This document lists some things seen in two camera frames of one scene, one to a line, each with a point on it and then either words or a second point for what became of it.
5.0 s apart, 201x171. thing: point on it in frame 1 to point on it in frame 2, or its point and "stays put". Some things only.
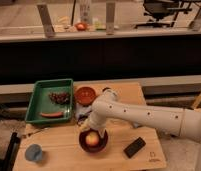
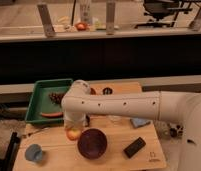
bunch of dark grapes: (61, 98) stays put
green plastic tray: (51, 101) stays put
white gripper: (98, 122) to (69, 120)
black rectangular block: (135, 147) stays put
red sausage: (53, 115) stays put
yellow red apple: (92, 138) to (73, 134)
